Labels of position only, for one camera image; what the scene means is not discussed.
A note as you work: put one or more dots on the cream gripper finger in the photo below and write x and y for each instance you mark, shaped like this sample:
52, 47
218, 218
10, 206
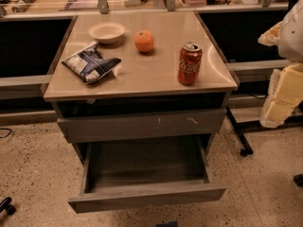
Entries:
271, 36
285, 93

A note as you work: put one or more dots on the red coke can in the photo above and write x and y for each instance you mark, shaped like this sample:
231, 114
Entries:
189, 63

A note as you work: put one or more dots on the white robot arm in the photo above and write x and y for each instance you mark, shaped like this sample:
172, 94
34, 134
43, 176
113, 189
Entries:
290, 45

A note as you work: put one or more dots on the grey drawer cabinet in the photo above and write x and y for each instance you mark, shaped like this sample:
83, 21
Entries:
142, 83

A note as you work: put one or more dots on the open middle drawer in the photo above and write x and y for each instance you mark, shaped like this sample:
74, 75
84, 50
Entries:
137, 173

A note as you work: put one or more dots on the closed top drawer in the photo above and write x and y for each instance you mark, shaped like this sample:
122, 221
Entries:
140, 125

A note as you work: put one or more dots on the black caster wheel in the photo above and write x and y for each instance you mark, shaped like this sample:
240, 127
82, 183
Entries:
298, 179

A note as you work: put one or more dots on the orange fruit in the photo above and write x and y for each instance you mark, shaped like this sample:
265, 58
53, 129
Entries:
144, 41

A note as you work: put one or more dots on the white bowl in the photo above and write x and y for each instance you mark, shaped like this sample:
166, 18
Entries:
106, 32

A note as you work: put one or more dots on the blue white chip bag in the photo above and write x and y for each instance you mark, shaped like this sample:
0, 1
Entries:
89, 65

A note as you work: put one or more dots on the black coiled tool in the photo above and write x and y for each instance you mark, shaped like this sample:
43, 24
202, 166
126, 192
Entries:
22, 5

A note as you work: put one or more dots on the black object on floor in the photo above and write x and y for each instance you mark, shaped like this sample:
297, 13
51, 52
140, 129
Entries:
7, 209

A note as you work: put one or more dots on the black wheeled table frame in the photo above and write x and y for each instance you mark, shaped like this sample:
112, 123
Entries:
253, 78

